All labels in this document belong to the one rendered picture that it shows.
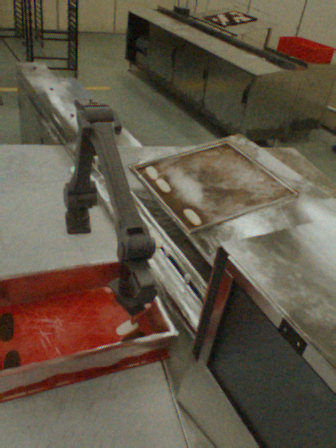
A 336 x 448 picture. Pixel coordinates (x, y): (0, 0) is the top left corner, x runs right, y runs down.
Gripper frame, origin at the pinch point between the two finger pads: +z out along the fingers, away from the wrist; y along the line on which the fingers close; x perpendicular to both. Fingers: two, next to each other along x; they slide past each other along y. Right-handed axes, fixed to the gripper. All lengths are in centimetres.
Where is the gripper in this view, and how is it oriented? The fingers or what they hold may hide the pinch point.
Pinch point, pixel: (125, 312)
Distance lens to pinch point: 116.9
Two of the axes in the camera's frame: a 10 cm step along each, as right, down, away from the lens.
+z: -1.6, 7.7, 6.2
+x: 7.3, -3.4, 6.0
